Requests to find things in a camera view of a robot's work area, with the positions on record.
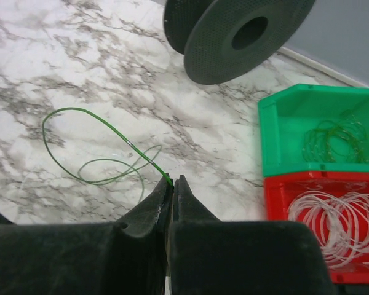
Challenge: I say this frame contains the green wires in bin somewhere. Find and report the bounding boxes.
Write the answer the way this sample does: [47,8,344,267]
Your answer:
[301,112,369,163]

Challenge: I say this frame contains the green wire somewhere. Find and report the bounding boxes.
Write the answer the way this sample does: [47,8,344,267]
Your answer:
[42,107,175,203]

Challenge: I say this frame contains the white wires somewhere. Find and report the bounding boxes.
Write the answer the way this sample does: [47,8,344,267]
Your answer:
[287,190,369,270]

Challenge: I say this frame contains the red plastic bin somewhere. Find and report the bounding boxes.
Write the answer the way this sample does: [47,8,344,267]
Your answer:
[264,171,369,285]

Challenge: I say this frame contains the green plastic bin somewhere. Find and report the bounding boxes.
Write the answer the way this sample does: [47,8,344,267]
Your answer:
[258,84,369,176]

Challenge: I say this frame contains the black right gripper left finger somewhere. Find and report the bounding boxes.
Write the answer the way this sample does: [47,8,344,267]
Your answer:
[0,179,173,294]

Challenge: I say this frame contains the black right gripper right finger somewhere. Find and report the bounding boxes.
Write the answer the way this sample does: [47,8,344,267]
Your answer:
[169,176,335,294]

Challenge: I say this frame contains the black cable spool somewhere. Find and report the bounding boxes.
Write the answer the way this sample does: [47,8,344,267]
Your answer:
[164,0,315,85]

